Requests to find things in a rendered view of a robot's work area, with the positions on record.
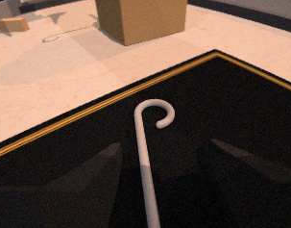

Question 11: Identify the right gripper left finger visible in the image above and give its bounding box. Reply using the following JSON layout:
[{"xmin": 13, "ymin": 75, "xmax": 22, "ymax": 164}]
[{"xmin": 0, "ymin": 142, "xmax": 122, "ymax": 228}]

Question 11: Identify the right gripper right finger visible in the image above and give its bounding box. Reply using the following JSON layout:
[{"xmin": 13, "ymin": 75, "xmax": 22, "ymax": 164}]
[{"xmin": 207, "ymin": 139, "xmax": 291, "ymax": 228}]

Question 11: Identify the black rectangular mat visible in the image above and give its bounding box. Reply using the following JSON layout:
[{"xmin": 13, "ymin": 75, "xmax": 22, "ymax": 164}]
[{"xmin": 0, "ymin": 49, "xmax": 291, "ymax": 228}]

